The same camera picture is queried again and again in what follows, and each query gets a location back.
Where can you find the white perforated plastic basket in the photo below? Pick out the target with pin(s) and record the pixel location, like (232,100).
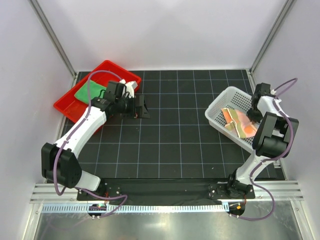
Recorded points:
(233,98)

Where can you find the slotted cable duct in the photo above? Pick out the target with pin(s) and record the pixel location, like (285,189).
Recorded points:
(99,208)

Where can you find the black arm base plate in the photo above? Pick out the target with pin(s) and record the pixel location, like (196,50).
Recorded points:
(175,191)

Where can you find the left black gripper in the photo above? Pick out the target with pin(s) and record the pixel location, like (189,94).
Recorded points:
(140,111)

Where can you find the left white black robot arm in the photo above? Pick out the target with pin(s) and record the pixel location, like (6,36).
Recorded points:
(59,160)

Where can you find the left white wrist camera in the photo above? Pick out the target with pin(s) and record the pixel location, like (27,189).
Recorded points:
(129,88)

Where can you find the red plastic tray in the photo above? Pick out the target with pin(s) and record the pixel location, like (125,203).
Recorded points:
(73,108)

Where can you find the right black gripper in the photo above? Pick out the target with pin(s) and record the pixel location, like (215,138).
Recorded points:
(252,117)

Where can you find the black grid cutting mat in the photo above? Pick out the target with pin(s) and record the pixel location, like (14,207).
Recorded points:
(176,141)

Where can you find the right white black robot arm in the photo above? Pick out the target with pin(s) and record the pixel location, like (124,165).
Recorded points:
(272,141)

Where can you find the aluminium frame rail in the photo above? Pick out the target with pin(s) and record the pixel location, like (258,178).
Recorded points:
(286,190)

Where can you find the orange beige towel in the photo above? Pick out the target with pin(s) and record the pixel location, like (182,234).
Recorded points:
(238,123)

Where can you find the green towel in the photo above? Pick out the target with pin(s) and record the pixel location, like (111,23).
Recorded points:
(89,91)

